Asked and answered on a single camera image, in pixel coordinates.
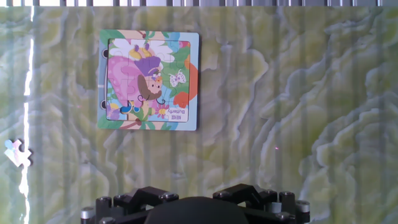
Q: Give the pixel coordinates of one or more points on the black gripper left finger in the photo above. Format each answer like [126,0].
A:
[124,205]

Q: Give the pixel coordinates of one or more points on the pink blue white puzzle piece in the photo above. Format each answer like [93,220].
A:
[17,154]

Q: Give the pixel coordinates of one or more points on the green marble pattern mat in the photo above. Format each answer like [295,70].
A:
[280,109]

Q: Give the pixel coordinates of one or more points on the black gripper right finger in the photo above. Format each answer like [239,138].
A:
[267,205]

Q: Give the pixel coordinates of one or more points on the butterfly girl puzzle board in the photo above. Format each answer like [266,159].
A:
[149,81]

